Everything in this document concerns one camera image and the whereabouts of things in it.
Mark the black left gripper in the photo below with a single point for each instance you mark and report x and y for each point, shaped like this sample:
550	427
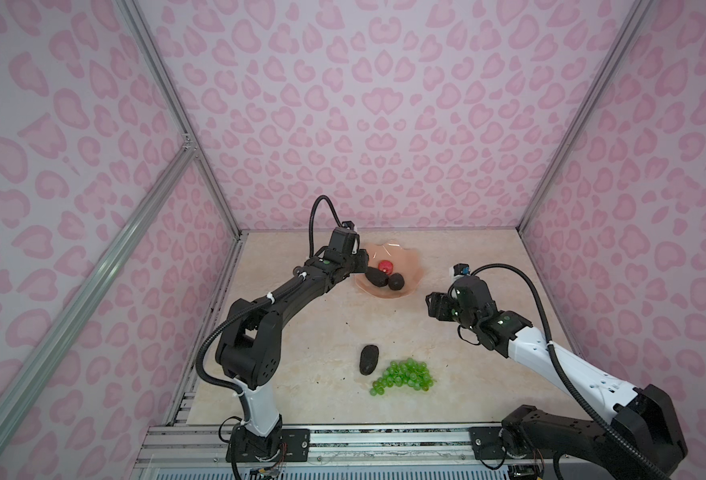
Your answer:
362	256

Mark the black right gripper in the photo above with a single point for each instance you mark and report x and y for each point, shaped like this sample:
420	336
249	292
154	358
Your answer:
439	301

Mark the dark fake avocado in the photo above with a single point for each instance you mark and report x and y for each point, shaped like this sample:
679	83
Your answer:
377	277
396	282
369	359

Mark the green fake grape bunch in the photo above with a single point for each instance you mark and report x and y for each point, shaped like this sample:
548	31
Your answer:
409	373

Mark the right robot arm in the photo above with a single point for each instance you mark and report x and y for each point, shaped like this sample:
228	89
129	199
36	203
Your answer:
631	432

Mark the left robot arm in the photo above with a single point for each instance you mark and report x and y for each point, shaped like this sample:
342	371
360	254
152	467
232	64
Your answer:
243	354

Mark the pink scalloped fruit bowl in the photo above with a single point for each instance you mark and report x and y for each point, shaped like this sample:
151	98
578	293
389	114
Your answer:
407	261

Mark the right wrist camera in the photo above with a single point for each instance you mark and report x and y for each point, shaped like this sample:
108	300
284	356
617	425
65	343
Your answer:
461	269

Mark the aluminium floor edge rail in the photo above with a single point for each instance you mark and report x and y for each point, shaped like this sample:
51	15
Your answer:
188	385

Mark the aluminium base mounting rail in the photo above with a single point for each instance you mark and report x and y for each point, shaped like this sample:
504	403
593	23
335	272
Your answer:
354	451

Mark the diagonal aluminium wall bar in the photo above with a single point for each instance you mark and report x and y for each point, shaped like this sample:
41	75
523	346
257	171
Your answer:
36	372

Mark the aluminium corner frame post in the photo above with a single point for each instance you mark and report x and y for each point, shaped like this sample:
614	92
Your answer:
137	24

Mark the right aluminium corner post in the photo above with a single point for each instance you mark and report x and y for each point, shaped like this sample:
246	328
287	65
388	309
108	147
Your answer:
627	35

